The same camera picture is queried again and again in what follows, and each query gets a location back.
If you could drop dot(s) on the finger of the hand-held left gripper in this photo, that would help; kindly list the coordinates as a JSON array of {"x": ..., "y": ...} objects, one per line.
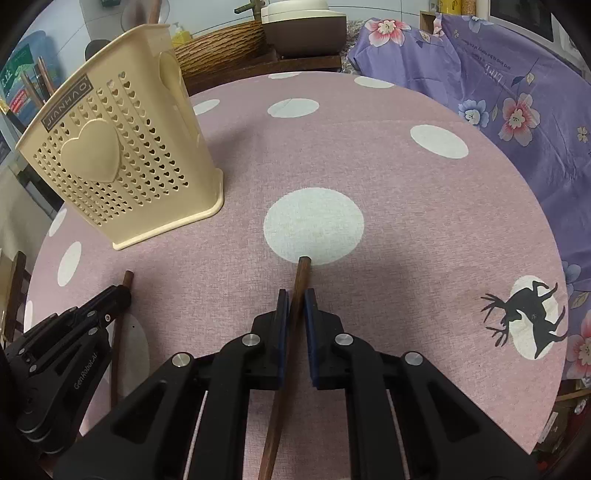
[
  {"x": 51, "y": 332},
  {"x": 78, "y": 369}
]

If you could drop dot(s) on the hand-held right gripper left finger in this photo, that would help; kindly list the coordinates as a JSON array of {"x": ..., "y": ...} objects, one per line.
[{"x": 281, "y": 327}]

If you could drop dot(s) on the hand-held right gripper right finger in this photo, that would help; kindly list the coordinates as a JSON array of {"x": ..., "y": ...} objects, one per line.
[{"x": 310, "y": 327}]

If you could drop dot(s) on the cream perforated utensil holder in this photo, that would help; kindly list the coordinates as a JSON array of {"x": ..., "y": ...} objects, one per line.
[{"x": 120, "y": 161}]

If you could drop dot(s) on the dark chopstick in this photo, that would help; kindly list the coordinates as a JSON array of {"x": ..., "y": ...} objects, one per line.
[{"x": 31, "y": 90}]

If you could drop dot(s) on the dark wooden chair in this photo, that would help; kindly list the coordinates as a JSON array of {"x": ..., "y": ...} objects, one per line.
[{"x": 11, "y": 295}]

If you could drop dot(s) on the blue water bottle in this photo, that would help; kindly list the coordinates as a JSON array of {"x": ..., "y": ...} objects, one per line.
[{"x": 21, "y": 69}]

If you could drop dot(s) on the woven wooden basin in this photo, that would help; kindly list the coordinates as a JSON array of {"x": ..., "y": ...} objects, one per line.
[{"x": 221, "y": 46}]

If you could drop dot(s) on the cream and brown cooker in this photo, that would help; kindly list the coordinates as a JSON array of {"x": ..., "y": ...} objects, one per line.
[{"x": 302, "y": 27}]

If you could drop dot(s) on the purple floral cloth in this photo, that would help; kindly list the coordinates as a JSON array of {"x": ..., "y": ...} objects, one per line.
[{"x": 508, "y": 92}]

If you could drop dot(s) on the yellow soap bottle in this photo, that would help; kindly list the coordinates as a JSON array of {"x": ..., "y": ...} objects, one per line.
[{"x": 181, "y": 34}]

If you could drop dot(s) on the bamboo faucet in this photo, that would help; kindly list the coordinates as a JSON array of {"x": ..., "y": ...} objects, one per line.
[{"x": 244, "y": 7}]

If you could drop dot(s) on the brown chopstick in holder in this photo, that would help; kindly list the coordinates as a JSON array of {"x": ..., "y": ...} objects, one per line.
[{"x": 154, "y": 11}]

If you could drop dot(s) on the yellow roll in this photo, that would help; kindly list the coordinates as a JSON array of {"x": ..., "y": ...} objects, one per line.
[{"x": 448, "y": 5}]

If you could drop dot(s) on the white microwave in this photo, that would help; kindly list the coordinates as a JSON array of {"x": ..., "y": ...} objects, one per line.
[{"x": 521, "y": 18}]

